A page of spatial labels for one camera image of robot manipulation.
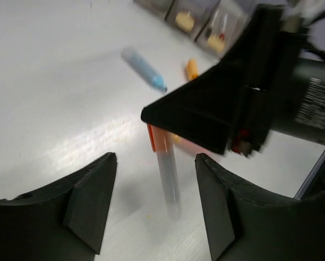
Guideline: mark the pink pencil shaped highlighter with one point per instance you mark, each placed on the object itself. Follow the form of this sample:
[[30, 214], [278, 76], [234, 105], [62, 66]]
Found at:
[[162, 146]]

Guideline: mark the red capped white marker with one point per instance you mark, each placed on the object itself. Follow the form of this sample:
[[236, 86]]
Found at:
[[223, 24]]

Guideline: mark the blue pencil shaped highlighter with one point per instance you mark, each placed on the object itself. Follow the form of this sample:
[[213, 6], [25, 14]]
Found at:
[[144, 69]]

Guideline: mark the yellow eraser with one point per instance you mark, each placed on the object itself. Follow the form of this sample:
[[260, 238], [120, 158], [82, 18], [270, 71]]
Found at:
[[191, 69]]

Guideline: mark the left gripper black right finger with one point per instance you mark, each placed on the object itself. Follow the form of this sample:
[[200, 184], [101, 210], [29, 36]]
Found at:
[[246, 222]]

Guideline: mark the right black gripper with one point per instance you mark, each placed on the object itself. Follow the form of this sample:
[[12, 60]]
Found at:
[[271, 79]]

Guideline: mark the clear tiered organizer box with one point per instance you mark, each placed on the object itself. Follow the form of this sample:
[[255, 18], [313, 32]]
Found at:
[[200, 20]]

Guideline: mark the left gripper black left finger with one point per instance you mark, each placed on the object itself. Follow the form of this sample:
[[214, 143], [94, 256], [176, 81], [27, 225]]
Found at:
[[64, 220]]

